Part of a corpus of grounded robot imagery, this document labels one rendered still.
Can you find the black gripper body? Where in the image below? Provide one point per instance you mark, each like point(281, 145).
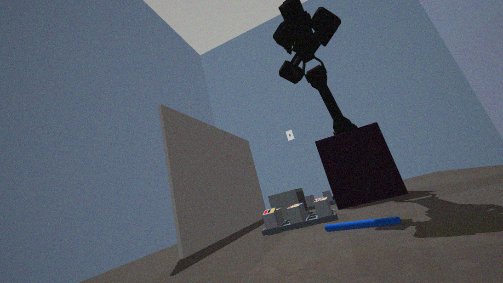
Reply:
point(307, 44)

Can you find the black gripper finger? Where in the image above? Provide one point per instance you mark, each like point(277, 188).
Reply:
point(292, 72)
point(324, 29)

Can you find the blue cylinder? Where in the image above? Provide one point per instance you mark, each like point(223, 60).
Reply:
point(368, 223)

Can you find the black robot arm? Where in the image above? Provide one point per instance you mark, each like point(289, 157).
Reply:
point(287, 32)

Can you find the grey flat panel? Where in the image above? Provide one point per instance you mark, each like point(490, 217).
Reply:
point(214, 187)

